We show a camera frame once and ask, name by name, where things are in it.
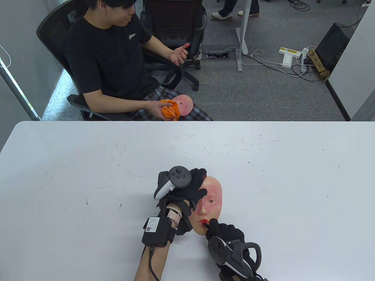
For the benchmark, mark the person's left hand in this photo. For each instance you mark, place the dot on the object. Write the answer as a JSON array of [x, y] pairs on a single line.
[[187, 193]]

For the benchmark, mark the person's right hand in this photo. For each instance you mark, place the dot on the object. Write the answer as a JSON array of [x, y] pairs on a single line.
[[227, 231]]

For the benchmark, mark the black lipstick with red label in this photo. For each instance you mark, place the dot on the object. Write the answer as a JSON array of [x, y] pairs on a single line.
[[206, 224]]

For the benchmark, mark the beige mannequin face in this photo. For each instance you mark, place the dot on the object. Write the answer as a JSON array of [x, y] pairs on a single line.
[[212, 190]]

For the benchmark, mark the pink stained mannequin face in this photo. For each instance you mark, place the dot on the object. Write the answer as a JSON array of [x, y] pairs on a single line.
[[186, 104]]

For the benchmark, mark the person's left forearm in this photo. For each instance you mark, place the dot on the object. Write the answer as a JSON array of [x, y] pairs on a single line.
[[162, 254]]

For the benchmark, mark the left hand tracking controller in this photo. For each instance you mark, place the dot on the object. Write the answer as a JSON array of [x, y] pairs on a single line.
[[180, 176]]

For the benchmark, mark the hand tracking controller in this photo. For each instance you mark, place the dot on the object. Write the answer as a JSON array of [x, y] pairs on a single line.
[[180, 176], [218, 250]]

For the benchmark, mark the right hand tracking controller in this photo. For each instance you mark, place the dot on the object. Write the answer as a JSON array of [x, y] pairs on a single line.
[[218, 250]]

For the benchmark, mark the pink wrist watch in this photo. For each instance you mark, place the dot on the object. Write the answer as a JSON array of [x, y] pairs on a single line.
[[175, 215]]

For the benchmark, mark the orange cloth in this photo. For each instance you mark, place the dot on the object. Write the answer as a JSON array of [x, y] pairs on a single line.
[[170, 109]]

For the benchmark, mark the black floor power box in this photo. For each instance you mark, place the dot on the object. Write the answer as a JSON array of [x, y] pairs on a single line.
[[217, 53]]

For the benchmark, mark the white power adapter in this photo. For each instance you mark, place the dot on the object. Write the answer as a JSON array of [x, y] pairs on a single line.
[[287, 61]]

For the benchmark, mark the white desk leg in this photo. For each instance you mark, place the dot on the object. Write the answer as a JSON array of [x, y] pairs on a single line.
[[245, 29]]

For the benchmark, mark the white power strip yellow label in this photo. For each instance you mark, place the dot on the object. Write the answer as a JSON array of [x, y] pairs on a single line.
[[289, 51]]

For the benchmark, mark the plain white power strip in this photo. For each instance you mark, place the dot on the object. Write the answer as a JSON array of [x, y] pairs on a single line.
[[304, 61]]

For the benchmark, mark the brown cardboard box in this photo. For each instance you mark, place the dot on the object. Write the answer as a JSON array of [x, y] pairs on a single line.
[[319, 66]]

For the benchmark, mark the white partition panel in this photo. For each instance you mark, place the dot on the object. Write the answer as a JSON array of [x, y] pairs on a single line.
[[351, 73]]

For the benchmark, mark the black mesh office chair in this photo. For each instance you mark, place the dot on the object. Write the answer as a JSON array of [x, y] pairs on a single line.
[[54, 38]]

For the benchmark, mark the black computer tower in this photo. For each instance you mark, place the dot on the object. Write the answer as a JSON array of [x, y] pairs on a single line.
[[332, 46]]

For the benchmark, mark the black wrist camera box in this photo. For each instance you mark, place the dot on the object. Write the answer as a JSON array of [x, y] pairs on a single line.
[[158, 231]]

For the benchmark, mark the grey metal post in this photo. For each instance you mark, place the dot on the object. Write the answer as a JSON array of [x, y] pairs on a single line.
[[17, 90]]

